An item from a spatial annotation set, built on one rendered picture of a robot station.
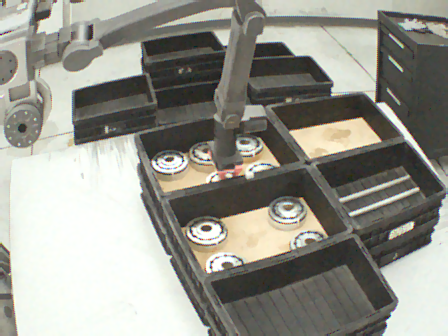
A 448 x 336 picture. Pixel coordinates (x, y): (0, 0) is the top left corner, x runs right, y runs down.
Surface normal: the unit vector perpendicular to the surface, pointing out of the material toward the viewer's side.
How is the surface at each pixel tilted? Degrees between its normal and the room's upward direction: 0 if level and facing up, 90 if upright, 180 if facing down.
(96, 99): 90
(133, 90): 90
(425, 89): 90
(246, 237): 0
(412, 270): 0
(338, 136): 0
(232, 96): 101
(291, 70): 90
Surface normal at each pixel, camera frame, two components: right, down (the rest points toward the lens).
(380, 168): 0.35, 0.57
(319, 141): 0.00, -0.79
